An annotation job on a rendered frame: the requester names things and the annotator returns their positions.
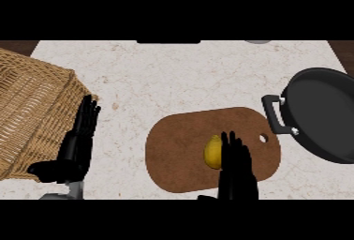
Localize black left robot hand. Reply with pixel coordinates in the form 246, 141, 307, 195
27, 94, 102, 185

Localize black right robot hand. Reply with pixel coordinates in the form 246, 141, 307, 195
196, 130, 260, 201

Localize yellow lemon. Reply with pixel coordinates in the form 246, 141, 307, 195
204, 134, 224, 171

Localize brown wooden cutting board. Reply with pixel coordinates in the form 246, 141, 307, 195
143, 106, 282, 194

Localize wicker basket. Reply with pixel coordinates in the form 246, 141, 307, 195
0, 47, 100, 182

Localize grey rounded object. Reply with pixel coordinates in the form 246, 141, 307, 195
243, 39, 274, 45

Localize black pot with handle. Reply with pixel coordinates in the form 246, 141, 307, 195
260, 67, 354, 165

